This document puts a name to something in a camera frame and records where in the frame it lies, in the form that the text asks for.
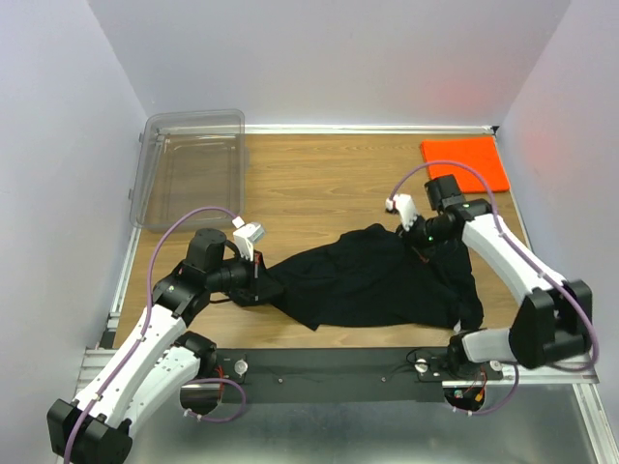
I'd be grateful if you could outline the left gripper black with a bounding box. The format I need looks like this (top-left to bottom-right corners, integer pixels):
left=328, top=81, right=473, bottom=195
left=207, top=248, right=284, bottom=301

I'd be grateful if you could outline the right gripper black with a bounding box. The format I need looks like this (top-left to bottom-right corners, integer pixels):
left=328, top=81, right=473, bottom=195
left=397, top=212, right=453, bottom=263

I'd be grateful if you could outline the black t-shirt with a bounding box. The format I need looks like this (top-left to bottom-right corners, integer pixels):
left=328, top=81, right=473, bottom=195
left=269, top=223, right=484, bottom=331

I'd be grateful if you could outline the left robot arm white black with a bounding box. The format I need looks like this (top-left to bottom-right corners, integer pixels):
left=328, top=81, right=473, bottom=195
left=46, top=219, right=280, bottom=463

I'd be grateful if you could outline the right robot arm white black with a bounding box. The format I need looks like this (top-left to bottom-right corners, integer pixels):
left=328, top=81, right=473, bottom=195
left=385, top=175, right=597, bottom=379

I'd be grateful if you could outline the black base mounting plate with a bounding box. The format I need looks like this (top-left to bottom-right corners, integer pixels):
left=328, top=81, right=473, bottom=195
left=178, top=346, right=504, bottom=417

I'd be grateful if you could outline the folded orange t-shirt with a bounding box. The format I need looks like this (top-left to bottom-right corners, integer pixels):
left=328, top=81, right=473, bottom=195
left=420, top=136, right=510, bottom=193

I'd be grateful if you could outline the clear plastic bin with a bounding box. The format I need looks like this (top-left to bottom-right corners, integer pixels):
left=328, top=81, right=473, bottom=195
left=130, top=109, right=248, bottom=231

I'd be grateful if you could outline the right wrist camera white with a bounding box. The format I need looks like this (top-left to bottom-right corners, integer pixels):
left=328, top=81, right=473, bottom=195
left=385, top=193, right=421, bottom=231

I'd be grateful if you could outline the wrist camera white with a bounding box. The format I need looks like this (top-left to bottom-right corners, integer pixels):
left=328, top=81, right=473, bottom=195
left=232, top=216, right=266, bottom=261
left=385, top=193, right=421, bottom=231

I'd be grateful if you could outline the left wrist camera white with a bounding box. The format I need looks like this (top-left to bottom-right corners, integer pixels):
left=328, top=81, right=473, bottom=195
left=232, top=216, right=266, bottom=261

